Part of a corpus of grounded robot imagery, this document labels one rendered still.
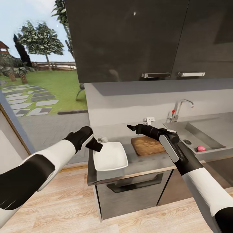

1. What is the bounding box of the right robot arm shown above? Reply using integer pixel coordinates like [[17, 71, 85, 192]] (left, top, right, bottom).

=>
[[127, 117, 233, 233]]

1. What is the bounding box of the vidalia onion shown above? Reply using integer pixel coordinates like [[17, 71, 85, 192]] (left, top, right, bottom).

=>
[[197, 146, 206, 152]]

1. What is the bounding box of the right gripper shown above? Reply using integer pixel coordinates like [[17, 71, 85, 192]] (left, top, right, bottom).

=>
[[127, 124, 155, 137]]

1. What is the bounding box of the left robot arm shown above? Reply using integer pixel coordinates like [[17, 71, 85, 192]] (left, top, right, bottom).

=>
[[0, 126, 108, 229]]

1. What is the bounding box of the cutting board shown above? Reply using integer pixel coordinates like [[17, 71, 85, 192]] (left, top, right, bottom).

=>
[[131, 136, 166, 156]]

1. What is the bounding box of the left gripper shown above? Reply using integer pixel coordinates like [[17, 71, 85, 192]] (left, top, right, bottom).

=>
[[85, 140, 103, 152]]

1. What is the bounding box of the bowl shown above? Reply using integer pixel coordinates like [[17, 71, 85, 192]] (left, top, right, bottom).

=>
[[94, 142, 128, 171]]

